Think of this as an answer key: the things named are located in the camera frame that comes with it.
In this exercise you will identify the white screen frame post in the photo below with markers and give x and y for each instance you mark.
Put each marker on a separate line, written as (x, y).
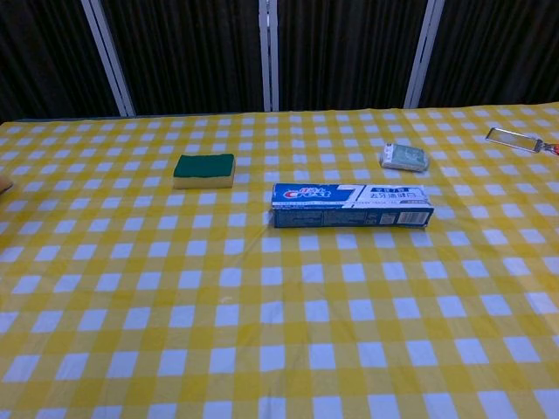
(109, 61)
(269, 57)
(423, 57)

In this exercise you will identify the green yellow sponge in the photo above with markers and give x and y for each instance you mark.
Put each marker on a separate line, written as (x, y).
(203, 170)

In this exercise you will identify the dark folding screen panel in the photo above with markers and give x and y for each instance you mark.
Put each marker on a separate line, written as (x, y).
(43, 57)
(188, 57)
(498, 52)
(349, 52)

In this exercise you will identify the clear badge holder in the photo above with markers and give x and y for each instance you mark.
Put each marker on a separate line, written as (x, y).
(513, 139)

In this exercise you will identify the yellow white checkered tablecloth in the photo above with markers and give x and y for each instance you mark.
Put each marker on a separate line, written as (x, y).
(279, 305)

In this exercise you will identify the blue toothpaste box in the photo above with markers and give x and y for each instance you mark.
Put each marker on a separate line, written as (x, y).
(349, 205)

